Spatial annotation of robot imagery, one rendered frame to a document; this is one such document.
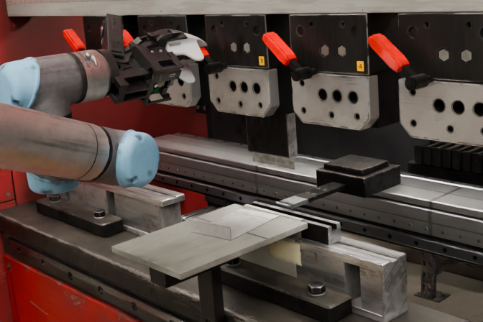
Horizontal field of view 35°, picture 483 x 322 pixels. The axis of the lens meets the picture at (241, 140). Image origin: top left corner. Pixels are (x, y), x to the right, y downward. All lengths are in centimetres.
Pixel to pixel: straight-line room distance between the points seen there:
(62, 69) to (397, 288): 59
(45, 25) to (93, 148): 106
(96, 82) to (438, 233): 66
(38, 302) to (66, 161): 98
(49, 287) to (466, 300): 200
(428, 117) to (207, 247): 39
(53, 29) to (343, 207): 90
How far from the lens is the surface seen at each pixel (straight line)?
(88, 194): 179
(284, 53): 113
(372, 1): 106
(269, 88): 121
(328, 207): 156
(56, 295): 180
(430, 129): 103
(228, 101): 129
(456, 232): 139
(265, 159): 132
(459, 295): 340
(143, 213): 162
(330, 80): 112
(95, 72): 113
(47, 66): 110
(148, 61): 117
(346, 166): 145
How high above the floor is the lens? 142
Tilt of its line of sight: 13 degrees down
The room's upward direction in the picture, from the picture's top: 5 degrees counter-clockwise
